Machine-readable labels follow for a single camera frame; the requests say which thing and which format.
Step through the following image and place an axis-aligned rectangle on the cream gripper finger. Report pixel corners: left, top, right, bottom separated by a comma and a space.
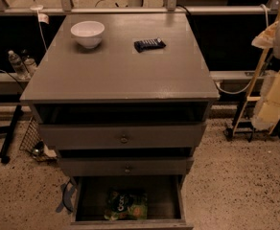
251, 21, 278, 49
251, 70, 280, 130

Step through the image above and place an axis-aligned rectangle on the green rice chip bag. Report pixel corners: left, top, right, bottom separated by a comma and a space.
105, 190, 148, 220

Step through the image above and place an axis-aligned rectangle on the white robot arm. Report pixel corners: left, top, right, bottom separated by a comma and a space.
251, 19, 280, 130

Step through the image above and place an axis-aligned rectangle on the grey open bottom drawer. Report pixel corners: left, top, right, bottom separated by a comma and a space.
70, 175, 193, 230

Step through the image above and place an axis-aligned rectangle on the grey top drawer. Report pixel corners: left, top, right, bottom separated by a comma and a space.
39, 123, 206, 150

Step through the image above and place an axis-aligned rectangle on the grey middle drawer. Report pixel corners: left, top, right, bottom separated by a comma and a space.
58, 157, 194, 176

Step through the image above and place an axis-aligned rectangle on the grey drawer cabinet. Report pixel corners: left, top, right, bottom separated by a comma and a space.
19, 12, 221, 177

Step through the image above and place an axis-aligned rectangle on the dark blue snack bar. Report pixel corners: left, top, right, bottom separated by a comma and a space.
134, 37, 166, 53

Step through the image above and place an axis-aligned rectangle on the white bowl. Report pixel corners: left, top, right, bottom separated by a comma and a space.
70, 21, 105, 49

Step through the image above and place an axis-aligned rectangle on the clear plastic water bottle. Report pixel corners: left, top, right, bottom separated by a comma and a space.
8, 50, 30, 80

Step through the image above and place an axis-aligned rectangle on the black tripod leg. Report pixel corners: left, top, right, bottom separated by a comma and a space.
0, 105, 23, 164

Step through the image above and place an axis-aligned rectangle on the yellow wooden ladder frame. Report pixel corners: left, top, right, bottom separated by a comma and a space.
224, 0, 280, 141

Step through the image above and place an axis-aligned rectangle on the white cable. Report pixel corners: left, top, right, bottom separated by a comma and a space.
29, 4, 50, 53

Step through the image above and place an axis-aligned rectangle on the black wire basket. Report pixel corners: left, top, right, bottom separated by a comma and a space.
19, 117, 57, 162

